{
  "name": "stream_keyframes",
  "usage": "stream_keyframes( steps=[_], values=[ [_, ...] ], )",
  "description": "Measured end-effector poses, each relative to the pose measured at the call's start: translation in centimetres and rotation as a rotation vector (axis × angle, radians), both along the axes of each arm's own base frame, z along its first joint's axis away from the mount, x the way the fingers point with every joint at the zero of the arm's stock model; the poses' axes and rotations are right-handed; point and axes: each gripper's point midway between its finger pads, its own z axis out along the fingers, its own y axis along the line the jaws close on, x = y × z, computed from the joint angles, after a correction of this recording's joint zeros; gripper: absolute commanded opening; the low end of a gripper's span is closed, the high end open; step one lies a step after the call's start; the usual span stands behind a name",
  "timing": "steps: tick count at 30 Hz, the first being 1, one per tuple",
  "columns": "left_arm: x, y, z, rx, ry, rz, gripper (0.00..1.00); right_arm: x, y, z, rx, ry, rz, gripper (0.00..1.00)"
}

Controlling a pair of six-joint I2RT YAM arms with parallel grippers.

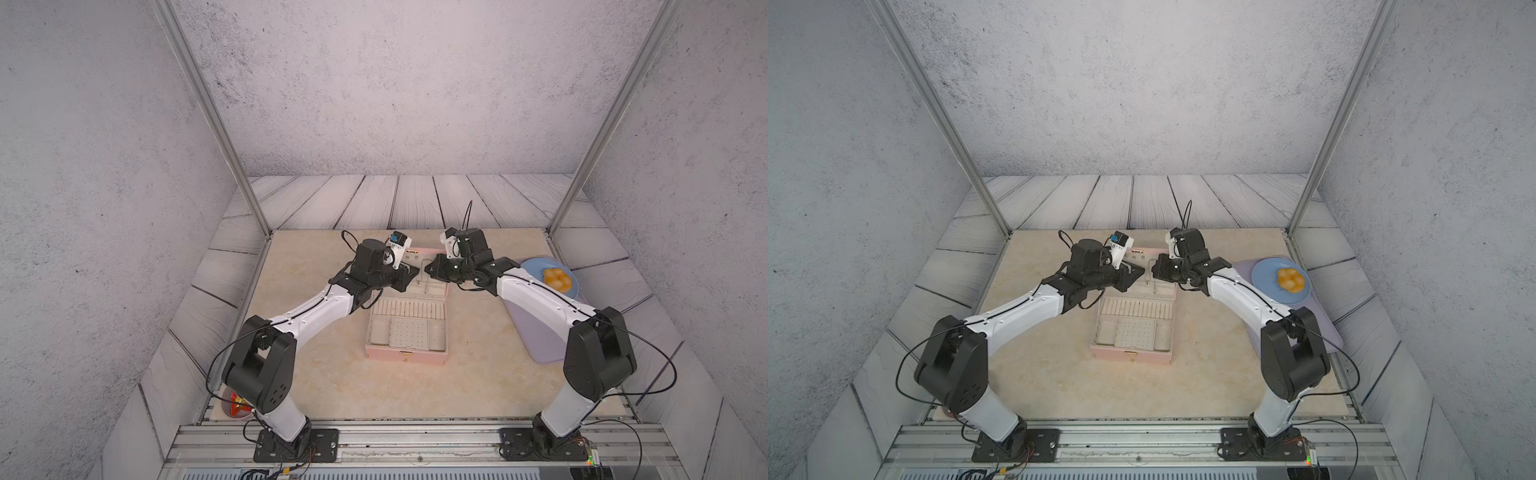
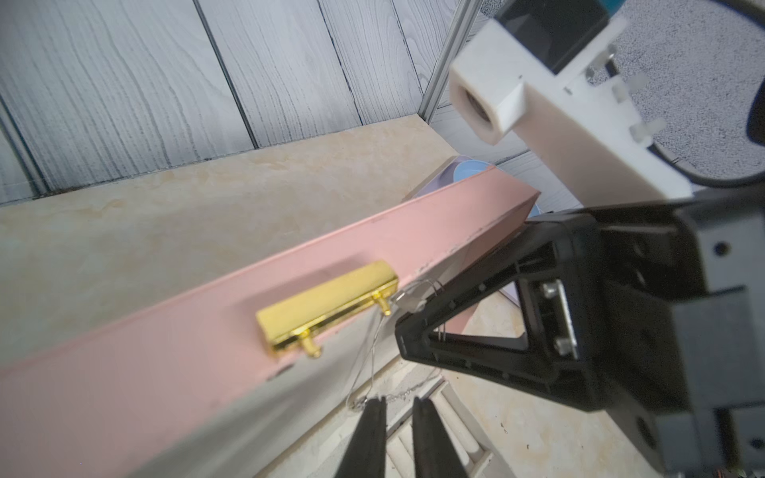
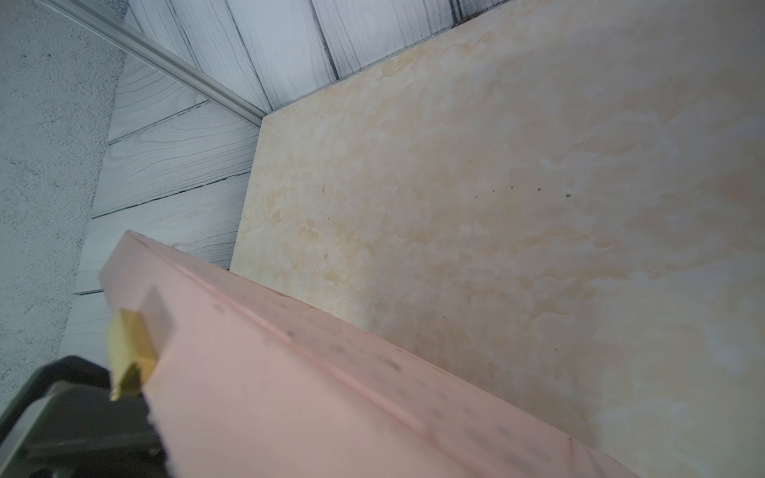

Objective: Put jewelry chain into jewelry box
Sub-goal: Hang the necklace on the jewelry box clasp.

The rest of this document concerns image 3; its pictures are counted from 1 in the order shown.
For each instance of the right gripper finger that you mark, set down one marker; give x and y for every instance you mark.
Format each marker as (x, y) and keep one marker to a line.
(63, 423)

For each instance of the pink jewelry box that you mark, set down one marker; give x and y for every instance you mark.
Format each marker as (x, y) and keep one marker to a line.
(249, 382)

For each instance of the left aluminium frame post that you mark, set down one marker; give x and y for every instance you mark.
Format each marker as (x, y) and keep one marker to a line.
(98, 20)

